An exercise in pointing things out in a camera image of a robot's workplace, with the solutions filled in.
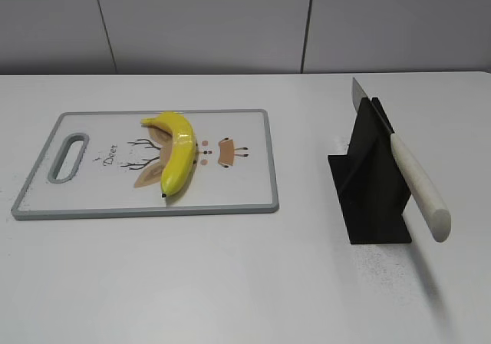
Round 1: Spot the yellow plastic banana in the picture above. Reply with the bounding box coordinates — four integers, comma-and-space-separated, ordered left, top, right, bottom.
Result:
140, 111, 197, 198

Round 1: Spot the white-handled kitchen knife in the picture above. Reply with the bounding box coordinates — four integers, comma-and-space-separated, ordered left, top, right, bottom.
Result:
371, 98, 452, 243

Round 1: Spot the white grey-rimmed cutting board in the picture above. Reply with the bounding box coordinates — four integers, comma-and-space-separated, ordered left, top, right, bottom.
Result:
12, 109, 278, 220

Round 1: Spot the black knife stand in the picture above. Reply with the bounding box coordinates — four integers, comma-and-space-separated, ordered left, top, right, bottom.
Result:
328, 98, 412, 245

